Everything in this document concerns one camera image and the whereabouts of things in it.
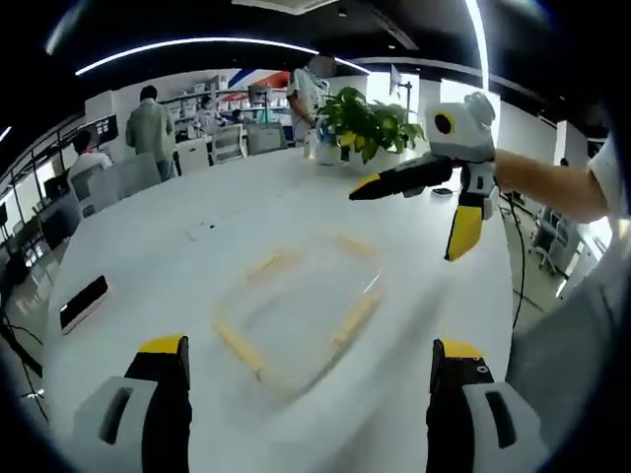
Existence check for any ceiling air vent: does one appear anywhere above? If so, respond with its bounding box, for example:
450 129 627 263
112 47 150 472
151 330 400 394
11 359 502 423
231 0 342 14

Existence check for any person's light shirt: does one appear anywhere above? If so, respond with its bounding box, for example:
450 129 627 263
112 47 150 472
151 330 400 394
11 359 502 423
506 260 631 473

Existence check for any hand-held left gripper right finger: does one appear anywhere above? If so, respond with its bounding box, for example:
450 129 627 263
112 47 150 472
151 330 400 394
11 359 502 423
425 338 551 473

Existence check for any black and white flat device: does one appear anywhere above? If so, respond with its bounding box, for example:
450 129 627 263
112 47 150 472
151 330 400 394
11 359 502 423
59 275 110 336

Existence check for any monitor on black stand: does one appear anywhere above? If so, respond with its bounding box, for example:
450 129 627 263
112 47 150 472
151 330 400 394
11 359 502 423
389 63 414 105

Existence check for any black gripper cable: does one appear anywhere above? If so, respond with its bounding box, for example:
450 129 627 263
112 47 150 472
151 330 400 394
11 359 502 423
500 190 527 337

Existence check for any green leafy plant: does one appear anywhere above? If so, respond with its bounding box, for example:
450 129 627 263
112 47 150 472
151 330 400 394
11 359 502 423
317 87 426 165

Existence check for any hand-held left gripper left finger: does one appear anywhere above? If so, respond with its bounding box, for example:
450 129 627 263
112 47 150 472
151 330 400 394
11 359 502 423
72 334 193 473

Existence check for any white plant pot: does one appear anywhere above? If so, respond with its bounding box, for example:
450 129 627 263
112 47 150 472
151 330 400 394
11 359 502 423
314 141 369 172

